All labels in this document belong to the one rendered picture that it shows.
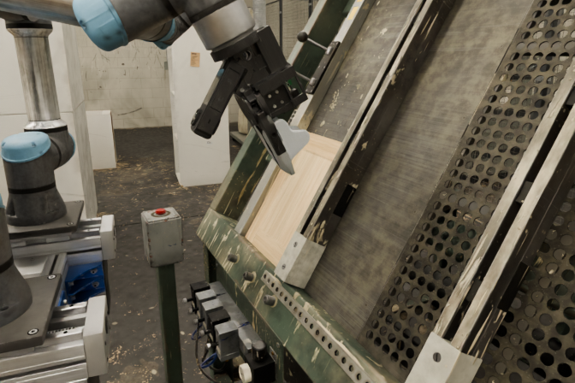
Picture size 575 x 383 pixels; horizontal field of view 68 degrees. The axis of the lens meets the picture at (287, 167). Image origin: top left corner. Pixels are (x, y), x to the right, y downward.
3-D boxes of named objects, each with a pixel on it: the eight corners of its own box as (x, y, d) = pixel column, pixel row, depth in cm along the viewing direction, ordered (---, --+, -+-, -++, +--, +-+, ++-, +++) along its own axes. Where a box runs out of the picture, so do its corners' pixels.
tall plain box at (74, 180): (29, 221, 390) (-4, 19, 345) (101, 214, 409) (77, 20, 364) (2, 266, 308) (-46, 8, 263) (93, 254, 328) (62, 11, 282)
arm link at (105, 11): (120, 55, 63) (186, 20, 62) (96, 56, 52) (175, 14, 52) (89, 4, 60) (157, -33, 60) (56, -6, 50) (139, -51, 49)
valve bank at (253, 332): (180, 330, 146) (174, 267, 140) (219, 319, 153) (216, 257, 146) (231, 444, 103) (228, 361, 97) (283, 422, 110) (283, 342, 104)
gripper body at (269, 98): (311, 103, 60) (273, 21, 55) (259, 134, 58) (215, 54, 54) (293, 97, 67) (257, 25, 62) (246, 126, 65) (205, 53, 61)
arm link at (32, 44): (20, 176, 124) (-18, -27, 110) (42, 163, 139) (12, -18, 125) (62, 174, 126) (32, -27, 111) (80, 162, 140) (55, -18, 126)
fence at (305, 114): (243, 232, 149) (234, 229, 147) (370, -6, 151) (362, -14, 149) (249, 238, 145) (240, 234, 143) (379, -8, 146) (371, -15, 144)
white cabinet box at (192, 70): (175, 173, 545) (163, 2, 492) (221, 169, 564) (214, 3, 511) (180, 187, 490) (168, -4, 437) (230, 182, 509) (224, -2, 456)
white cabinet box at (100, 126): (72, 163, 596) (65, 111, 577) (116, 160, 615) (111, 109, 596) (68, 171, 555) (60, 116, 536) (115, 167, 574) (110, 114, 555)
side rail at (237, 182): (232, 215, 174) (209, 206, 168) (358, -22, 175) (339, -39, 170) (237, 220, 168) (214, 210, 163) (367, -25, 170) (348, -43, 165)
